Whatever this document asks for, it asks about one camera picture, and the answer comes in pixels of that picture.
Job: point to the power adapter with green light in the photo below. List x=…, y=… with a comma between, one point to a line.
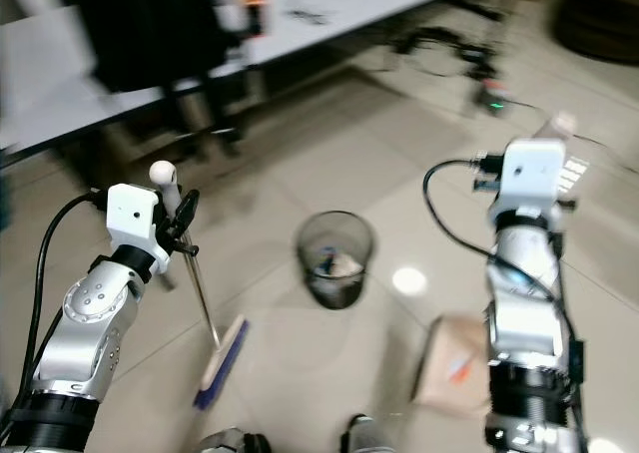
x=496, y=96

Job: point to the dark round stool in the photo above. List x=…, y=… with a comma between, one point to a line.
x=599, y=24

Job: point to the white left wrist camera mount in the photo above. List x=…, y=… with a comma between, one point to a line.
x=132, y=219

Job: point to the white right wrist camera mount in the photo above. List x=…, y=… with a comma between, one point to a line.
x=534, y=174

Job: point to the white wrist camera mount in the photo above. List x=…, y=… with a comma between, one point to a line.
x=534, y=174
x=132, y=219

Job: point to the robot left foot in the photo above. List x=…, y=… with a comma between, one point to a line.
x=230, y=442

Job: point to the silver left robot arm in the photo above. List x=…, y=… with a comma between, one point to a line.
x=88, y=318

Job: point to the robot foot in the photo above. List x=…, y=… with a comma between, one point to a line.
x=371, y=436
x=230, y=442

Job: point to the orange and black device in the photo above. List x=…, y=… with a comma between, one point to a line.
x=252, y=9

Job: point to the broom with blue bristles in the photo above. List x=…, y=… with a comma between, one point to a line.
x=225, y=363

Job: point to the black mesh waste bin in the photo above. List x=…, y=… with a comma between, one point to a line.
x=334, y=263

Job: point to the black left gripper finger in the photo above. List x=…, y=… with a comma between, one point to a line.
x=170, y=202
x=188, y=212

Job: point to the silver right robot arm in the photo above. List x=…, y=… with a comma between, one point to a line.
x=524, y=323

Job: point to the white long table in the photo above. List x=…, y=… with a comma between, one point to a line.
x=359, y=9

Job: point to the black office chair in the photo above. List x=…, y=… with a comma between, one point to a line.
x=150, y=29

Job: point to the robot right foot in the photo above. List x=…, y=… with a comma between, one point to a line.
x=371, y=436

